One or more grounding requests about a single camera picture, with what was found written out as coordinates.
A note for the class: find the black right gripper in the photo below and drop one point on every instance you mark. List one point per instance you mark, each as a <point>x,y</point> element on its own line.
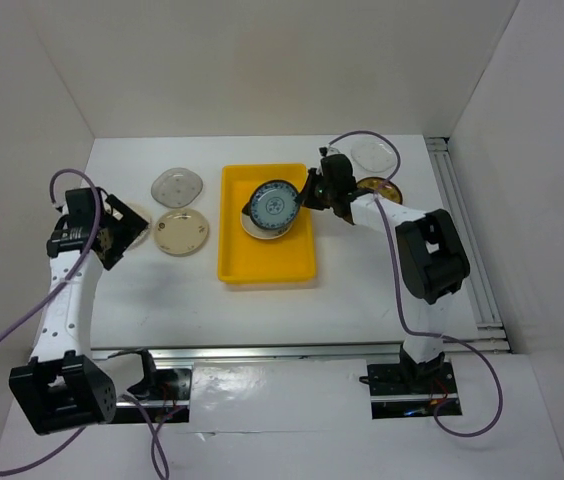
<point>306,198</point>

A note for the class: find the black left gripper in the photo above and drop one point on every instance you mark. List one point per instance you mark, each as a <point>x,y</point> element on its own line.
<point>130,226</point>

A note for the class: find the blue white patterned plate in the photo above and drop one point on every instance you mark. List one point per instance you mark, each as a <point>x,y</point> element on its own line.
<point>273,205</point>

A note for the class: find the cream plate with calligraphy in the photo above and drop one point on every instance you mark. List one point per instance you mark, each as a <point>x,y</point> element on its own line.
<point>181,232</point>

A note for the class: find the cream plate with black flowers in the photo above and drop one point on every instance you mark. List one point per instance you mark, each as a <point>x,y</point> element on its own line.
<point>262,234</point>

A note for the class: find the grey glass plate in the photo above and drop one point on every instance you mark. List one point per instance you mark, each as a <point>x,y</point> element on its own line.
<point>176,187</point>

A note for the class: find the clear glass plate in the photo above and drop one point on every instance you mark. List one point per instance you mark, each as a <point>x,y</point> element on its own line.
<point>374,157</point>

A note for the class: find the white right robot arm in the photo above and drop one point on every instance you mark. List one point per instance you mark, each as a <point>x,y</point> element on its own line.
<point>428,261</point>

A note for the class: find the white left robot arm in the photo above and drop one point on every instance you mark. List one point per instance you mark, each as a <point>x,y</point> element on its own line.
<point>62,387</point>

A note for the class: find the yellow plastic bin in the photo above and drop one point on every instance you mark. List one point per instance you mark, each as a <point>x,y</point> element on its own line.
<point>244,259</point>

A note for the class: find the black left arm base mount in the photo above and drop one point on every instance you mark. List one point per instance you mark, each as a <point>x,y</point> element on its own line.
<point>163,392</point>

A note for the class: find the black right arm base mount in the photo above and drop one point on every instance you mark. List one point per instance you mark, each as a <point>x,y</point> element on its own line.
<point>392,396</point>

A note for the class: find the aluminium side rail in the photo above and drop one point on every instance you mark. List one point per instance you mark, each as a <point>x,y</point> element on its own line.
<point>492,334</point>

